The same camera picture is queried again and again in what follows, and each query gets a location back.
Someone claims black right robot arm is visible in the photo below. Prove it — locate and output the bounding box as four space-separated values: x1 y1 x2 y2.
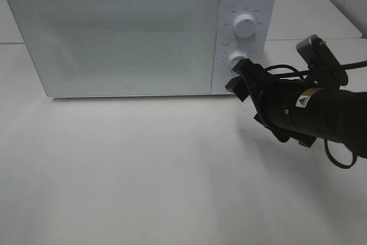
225 59 366 169

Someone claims white microwave knob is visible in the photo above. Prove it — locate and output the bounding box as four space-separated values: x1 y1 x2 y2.
226 51 248 70
233 13 256 38

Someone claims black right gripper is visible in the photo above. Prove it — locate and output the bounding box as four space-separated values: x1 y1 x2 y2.
225 59 316 147

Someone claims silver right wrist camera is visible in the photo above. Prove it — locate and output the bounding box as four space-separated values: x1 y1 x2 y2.
296 35 349 89

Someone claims white microwave door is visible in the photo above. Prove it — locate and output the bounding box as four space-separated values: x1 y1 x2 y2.
7 0 218 98

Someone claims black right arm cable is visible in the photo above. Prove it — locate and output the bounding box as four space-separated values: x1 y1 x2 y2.
263 60 367 169

